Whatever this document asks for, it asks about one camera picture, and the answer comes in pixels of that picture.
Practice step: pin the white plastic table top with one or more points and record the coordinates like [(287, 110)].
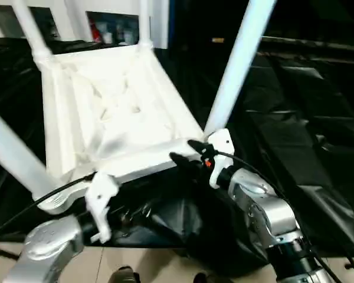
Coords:
[(112, 100)]

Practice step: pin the white plastic table leg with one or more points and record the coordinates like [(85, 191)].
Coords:
[(32, 29), (242, 65), (145, 23), (15, 159)]

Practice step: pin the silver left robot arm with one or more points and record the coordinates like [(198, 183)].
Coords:
[(44, 247)]

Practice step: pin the black mat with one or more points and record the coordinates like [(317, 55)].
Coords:
[(295, 130)]

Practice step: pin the black furniture with gold label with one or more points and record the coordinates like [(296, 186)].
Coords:
[(307, 23)]

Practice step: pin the white cabinet with glass doors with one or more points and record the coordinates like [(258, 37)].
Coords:
[(71, 15)]

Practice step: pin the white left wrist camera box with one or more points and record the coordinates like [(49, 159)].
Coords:
[(101, 200)]

